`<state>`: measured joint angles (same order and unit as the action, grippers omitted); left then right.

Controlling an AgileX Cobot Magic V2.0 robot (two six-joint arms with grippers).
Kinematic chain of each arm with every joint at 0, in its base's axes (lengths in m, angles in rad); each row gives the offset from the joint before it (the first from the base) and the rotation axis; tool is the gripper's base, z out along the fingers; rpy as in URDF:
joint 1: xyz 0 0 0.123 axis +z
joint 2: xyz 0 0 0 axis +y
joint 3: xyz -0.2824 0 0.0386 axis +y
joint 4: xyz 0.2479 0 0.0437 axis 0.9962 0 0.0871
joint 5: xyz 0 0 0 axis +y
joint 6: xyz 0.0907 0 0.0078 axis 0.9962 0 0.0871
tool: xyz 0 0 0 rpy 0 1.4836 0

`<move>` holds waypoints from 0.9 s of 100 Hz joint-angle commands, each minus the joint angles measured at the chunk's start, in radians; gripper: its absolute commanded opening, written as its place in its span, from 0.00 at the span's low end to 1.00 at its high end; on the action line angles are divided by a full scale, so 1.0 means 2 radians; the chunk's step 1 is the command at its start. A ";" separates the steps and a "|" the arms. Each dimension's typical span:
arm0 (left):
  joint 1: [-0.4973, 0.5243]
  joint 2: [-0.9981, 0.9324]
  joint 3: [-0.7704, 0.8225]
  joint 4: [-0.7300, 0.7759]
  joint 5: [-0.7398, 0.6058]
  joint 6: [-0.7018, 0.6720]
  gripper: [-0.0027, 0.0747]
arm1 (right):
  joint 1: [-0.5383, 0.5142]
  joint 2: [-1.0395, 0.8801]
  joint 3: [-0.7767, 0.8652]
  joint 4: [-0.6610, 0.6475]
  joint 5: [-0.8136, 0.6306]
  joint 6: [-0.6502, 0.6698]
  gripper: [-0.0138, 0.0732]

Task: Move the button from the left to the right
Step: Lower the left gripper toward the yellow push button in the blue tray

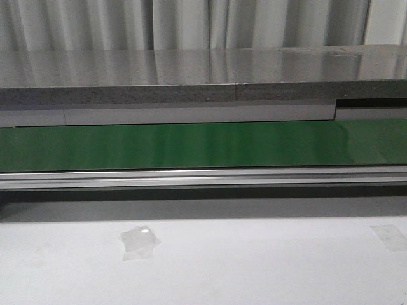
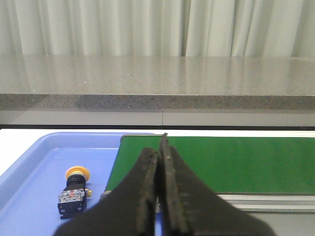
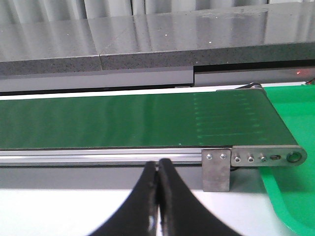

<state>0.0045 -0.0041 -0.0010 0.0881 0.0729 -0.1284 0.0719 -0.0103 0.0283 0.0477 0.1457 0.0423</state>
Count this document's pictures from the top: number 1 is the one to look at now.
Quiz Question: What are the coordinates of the grey cabinet front panel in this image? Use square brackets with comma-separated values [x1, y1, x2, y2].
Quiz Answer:
[1, 98, 406, 127]

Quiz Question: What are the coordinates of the white pleated curtain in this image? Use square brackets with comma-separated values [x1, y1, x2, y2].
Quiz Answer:
[1, 1, 406, 51]

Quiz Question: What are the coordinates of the flat clear tape strip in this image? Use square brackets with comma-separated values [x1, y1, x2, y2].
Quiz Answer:
[370, 225, 407, 252]

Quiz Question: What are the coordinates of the aluminium conveyor side rail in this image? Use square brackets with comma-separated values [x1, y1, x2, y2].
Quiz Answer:
[1, 165, 406, 191]

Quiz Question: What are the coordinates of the grey stone countertop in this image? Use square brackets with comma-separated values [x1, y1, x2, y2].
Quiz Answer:
[1, 45, 406, 108]

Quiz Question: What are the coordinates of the crumpled clear tape piece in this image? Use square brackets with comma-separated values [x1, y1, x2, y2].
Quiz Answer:
[120, 226, 160, 261]

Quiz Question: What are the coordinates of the green conveyor belt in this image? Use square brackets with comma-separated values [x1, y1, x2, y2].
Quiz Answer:
[1, 119, 406, 172]

